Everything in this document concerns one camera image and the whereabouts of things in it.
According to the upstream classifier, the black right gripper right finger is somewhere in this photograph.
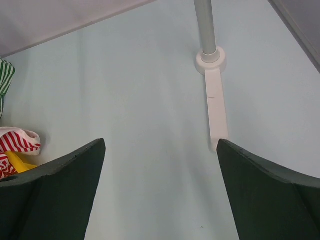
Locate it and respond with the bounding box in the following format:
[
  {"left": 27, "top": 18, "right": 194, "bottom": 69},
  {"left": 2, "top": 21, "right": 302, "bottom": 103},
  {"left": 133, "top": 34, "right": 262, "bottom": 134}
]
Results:
[{"left": 217, "top": 139, "right": 320, "bottom": 240}]

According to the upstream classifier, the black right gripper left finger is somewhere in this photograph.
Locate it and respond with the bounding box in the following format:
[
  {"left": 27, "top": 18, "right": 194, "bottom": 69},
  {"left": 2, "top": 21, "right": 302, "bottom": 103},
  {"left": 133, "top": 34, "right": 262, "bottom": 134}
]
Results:
[{"left": 0, "top": 138, "right": 106, "bottom": 240}]

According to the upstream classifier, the red white striped tank top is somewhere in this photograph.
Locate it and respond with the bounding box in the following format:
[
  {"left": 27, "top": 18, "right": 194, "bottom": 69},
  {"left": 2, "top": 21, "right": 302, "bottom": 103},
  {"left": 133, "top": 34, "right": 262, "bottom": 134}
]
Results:
[{"left": 0, "top": 127, "right": 42, "bottom": 179}]

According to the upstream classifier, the green white striped tank top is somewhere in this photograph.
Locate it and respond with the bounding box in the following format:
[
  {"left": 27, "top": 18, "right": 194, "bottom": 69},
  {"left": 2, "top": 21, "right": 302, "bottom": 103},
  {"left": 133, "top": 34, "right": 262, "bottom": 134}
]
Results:
[{"left": 0, "top": 58, "right": 16, "bottom": 117}]

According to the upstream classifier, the yellow plastic basket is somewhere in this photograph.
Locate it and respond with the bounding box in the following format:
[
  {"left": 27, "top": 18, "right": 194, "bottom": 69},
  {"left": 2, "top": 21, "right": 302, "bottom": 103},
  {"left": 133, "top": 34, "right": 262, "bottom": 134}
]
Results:
[{"left": 4, "top": 151, "right": 37, "bottom": 174}]

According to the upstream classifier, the silver white clothes rack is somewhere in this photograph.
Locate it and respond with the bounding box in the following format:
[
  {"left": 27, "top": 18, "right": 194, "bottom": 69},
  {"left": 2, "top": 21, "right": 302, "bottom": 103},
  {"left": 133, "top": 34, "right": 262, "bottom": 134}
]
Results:
[{"left": 194, "top": 0, "right": 229, "bottom": 152}]

